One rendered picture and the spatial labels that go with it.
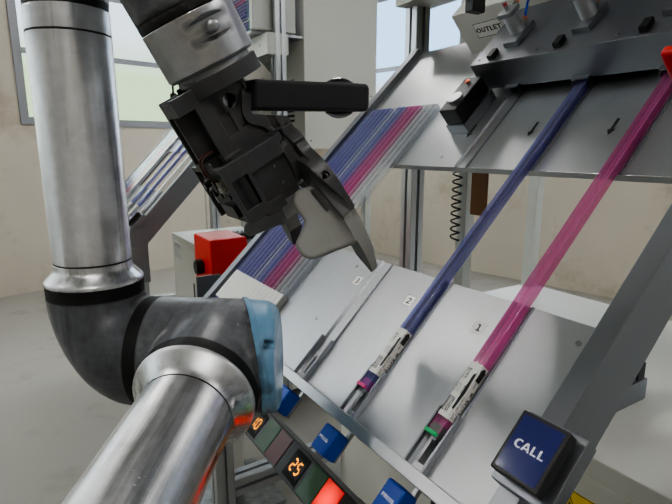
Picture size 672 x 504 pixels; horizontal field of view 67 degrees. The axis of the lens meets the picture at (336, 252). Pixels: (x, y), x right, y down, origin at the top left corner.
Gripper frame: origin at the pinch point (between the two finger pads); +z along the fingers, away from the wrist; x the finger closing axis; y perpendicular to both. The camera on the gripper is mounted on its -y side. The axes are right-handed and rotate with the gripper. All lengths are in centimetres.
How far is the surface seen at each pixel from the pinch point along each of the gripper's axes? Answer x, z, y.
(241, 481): -49, 55, 23
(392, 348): 0.5, 13.7, -0.5
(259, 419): -14.0, 19.8, 14.5
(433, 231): -279, 191, -210
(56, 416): -163, 68, 65
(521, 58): -7.5, -2.1, -41.8
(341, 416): 1.4, 15.0, 8.7
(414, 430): 8.4, 16.3, 4.9
